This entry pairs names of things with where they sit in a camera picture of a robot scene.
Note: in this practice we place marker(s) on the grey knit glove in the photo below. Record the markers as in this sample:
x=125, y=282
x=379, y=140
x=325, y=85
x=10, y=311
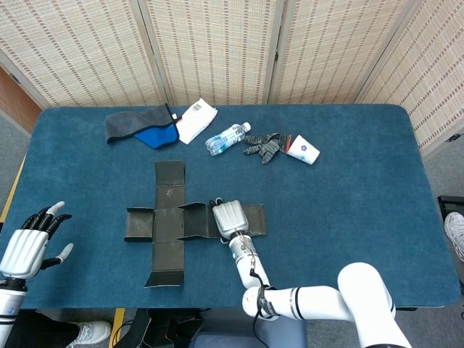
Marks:
x=266, y=146

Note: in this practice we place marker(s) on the grey towel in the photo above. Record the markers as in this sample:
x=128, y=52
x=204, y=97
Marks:
x=134, y=121

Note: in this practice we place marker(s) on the blue cloth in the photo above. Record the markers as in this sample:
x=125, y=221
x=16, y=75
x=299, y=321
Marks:
x=159, y=137

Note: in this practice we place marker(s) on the white tissue pack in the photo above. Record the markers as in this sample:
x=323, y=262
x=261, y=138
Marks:
x=195, y=119

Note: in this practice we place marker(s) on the white sneaker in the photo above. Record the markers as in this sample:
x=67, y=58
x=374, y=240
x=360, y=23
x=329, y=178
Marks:
x=92, y=331
x=455, y=232

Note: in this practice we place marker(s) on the black trouser leg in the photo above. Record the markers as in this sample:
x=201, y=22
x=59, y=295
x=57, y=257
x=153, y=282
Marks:
x=47, y=331

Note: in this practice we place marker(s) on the white paper cup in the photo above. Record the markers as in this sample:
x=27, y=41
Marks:
x=304, y=150

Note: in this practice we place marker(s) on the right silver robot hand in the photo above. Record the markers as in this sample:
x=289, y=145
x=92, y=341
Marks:
x=230, y=217

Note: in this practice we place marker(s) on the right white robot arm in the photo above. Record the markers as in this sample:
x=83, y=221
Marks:
x=362, y=290

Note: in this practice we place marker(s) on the black bag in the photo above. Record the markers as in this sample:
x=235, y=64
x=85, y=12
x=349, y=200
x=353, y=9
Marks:
x=163, y=331

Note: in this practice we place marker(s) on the clear plastic water bottle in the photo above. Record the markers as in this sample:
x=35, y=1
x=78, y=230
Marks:
x=224, y=139

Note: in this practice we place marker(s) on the black paper box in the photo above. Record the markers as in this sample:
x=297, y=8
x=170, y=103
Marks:
x=168, y=232

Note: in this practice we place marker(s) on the blue chair seat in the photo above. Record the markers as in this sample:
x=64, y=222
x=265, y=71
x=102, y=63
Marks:
x=217, y=335

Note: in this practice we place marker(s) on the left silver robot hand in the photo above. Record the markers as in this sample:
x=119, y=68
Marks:
x=21, y=252

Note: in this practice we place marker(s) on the brown wooden door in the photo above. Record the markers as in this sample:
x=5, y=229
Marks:
x=14, y=105

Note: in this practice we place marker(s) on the woven folding screen panel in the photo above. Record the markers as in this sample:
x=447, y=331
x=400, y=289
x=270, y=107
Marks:
x=435, y=72
x=214, y=47
x=72, y=47
x=337, y=47

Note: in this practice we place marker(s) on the black case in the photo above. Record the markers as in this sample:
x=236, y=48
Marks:
x=451, y=206

